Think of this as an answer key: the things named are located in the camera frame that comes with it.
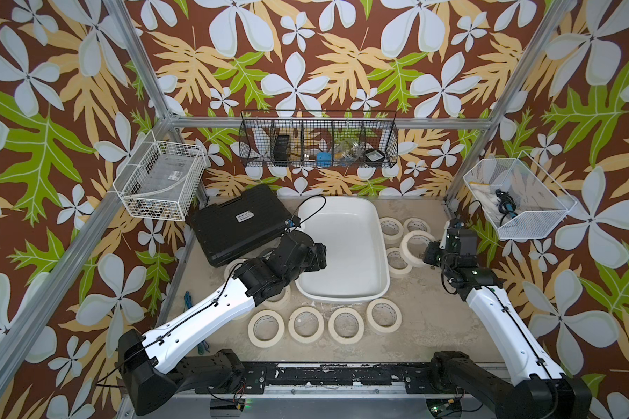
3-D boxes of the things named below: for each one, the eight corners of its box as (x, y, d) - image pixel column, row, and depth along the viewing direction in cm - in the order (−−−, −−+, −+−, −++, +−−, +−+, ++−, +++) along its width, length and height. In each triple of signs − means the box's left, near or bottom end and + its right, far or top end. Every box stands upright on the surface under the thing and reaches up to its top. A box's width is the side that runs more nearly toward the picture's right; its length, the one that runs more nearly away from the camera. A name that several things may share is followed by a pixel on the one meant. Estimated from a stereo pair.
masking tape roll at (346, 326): (329, 344, 82) (330, 341, 80) (328, 311, 89) (328, 307, 86) (364, 344, 82) (366, 341, 80) (360, 311, 89) (362, 307, 86)
